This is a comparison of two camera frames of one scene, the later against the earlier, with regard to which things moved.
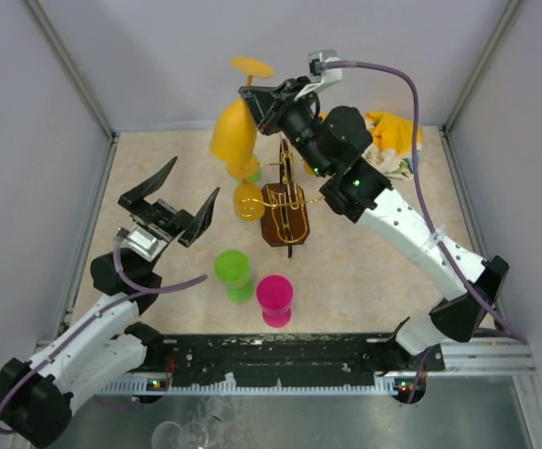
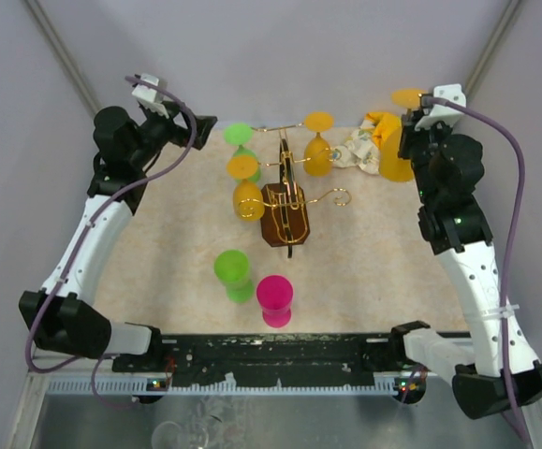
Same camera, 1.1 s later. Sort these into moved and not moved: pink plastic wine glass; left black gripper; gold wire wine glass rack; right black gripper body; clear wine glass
Moved: right black gripper body; left black gripper
Not moved: clear wine glass; gold wire wine glass rack; pink plastic wine glass
